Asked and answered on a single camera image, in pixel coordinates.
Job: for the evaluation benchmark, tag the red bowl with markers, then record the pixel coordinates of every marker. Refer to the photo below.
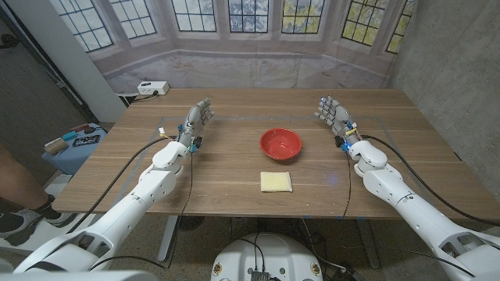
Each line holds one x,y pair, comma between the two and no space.
280,143

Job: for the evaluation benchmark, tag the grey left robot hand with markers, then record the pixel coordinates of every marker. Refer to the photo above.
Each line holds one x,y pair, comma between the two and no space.
193,123

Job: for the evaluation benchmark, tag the tan brush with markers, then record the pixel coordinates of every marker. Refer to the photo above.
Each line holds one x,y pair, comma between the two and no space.
56,146

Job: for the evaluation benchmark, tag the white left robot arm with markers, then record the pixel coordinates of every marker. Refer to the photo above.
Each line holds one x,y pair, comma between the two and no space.
129,205

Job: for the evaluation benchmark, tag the red small item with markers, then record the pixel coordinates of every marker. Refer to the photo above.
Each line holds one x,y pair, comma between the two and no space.
79,127

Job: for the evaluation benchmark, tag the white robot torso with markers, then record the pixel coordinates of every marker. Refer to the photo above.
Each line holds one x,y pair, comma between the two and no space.
273,253

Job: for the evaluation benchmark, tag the printed window backdrop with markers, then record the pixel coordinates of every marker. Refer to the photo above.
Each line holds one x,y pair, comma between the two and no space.
250,58

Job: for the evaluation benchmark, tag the person's bare leg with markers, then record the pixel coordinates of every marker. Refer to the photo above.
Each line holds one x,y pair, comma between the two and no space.
19,183

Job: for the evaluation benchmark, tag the white power strip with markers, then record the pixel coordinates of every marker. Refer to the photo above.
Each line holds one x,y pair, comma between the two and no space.
152,88

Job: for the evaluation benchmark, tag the teal small item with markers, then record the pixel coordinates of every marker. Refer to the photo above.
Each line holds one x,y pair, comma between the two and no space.
70,136

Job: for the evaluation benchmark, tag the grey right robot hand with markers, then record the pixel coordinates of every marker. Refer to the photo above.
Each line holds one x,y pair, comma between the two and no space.
339,117

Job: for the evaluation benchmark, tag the black phone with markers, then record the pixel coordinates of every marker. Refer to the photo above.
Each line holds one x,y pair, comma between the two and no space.
86,140

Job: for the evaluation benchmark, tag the black round fan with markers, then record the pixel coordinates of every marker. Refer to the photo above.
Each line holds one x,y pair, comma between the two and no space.
191,222

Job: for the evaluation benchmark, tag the yellow sponge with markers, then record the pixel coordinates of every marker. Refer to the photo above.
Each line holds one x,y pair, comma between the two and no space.
276,182

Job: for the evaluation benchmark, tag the grey sneaker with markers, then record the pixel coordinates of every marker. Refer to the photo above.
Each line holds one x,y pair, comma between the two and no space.
23,220

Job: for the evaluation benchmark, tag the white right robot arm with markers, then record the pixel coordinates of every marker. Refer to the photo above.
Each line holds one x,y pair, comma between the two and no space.
422,218

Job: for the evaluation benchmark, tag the blue stool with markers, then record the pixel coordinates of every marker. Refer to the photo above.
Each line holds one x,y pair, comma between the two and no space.
70,158

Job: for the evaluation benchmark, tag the grey table leg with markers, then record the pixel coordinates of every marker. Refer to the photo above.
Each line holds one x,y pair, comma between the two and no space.
168,238
368,244

